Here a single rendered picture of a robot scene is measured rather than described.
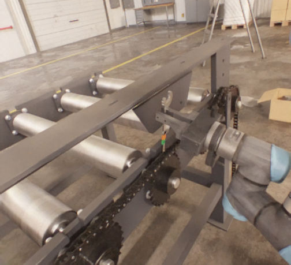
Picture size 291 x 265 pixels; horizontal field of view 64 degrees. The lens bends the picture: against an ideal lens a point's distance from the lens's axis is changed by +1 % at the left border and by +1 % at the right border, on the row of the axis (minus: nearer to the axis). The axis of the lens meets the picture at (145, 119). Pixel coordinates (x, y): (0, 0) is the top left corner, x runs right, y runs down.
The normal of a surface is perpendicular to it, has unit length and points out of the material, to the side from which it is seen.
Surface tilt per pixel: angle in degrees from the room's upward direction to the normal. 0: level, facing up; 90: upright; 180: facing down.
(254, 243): 0
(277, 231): 59
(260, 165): 74
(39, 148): 0
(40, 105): 90
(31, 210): 20
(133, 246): 0
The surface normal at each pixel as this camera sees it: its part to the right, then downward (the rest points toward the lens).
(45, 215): -0.28, -0.74
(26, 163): -0.14, -0.87
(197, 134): 0.00, -0.74
